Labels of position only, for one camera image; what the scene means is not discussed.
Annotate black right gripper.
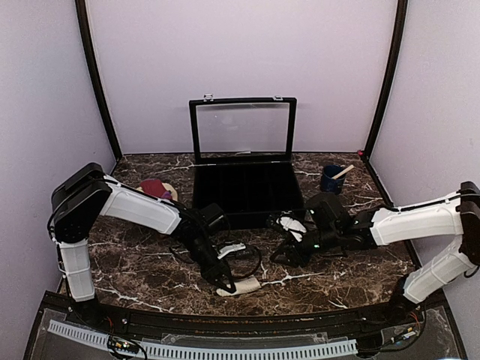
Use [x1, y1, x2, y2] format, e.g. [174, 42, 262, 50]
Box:
[270, 225, 341, 269]

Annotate maroon purple orange sock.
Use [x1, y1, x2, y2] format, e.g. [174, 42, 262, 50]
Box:
[139, 178, 177, 200]

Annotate beige brown block sock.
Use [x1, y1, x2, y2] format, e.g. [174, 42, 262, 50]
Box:
[216, 276, 261, 297]

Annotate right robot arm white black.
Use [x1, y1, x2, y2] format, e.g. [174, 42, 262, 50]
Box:
[267, 181, 479, 326]

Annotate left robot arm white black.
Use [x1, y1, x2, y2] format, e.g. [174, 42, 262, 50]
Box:
[47, 163, 236, 327]

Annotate dark blue mug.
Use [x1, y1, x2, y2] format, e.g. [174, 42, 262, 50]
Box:
[320, 164, 346, 195]

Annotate beige round embroidered coaster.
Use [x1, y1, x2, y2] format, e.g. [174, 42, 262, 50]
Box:
[136, 182, 179, 202]

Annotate wooden stick in mug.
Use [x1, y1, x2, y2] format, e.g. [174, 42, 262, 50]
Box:
[332, 164, 355, 180]

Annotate black display case with lid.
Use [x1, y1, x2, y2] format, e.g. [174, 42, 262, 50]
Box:
[189, 96, 305, 230]

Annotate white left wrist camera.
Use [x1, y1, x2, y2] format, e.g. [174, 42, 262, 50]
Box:
[217, 243, 247, 260]

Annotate white slotted cable duct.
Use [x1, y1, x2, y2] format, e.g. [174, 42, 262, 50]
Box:
[46, 319, 359, 359]

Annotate right black frame post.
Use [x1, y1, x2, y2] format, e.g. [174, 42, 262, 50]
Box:
[363, 0, 409, 161]

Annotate black frame post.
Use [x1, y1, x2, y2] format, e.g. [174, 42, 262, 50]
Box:
[74, 0, 123, 161]
[363, 0, 409, 161]

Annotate left black frame post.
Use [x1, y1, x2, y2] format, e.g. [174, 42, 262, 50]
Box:
[74, 0, 123, 161]

